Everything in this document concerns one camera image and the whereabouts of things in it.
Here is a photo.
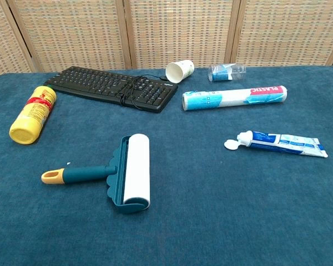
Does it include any white paper cup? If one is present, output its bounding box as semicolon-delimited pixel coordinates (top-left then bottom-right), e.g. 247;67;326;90
165;59;195;84

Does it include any black keyboard cable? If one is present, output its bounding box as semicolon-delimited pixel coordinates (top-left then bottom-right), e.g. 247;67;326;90
118;73;170;110

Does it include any plastic wrap roll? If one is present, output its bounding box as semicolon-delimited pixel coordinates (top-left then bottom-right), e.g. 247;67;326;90
182;85;289;112

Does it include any yellow bottle with red label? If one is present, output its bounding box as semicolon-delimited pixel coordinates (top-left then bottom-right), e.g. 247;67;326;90
9;85;57;145

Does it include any black computer keyboard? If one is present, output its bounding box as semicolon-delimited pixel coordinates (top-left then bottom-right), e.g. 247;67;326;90
43;65;179;114

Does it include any teal lint roller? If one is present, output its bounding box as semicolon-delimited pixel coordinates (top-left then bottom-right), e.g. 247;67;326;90
41;133;151;214

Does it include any clear plastic bottle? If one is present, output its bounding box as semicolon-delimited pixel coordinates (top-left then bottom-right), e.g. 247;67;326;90
208;63;247;83

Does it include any blue and white toothpaste tube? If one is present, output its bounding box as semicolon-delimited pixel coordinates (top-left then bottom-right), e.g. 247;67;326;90
224;130;329;158

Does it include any woven wooden folding screen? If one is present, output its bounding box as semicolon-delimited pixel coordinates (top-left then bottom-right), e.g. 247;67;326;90
0;0;333;81

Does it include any blue table cloth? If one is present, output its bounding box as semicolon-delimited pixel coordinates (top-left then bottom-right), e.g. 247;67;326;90
0;65;333;266

